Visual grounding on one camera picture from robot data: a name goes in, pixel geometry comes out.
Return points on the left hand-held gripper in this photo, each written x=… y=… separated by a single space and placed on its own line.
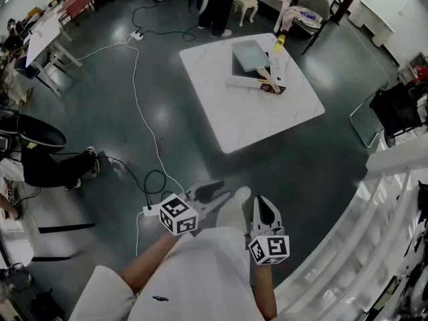
x=177 y=216

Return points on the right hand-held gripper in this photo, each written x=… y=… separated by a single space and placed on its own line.
x=271 y=247

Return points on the white induction cooktop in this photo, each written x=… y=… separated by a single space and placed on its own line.
x=277 y=67

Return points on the person's left forearm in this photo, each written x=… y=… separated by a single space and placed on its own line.
x=147 y=263

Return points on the person's right forearm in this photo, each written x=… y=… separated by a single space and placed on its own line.
x=264 y=289

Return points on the person's pale trouser leg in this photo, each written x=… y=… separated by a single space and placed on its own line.
x=230 y=216

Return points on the person's white shoe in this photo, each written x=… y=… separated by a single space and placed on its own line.
x=242 y=193

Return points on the white power strip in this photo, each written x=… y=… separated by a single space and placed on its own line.
x=136 y=35
x=151 y=210

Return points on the person's white shirt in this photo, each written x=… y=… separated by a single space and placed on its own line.
x=200 y=279

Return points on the white railing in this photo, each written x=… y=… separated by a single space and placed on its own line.
x=354 y=246

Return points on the yellow oil bottle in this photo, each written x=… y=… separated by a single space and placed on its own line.
x=279 y=43

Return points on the white stool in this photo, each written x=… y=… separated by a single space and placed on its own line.
x=245 y=2

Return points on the pale clothes pile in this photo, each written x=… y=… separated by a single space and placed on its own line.
x=297 y=17

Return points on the grey chair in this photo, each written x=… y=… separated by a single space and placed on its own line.
x=317 y=3

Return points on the white cabinet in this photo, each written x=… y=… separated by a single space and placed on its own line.
x=371 y=22

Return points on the white work table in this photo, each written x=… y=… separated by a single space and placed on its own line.
x=43 y=38

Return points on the metal frame chair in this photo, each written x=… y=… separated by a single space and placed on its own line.
x=364 y=125

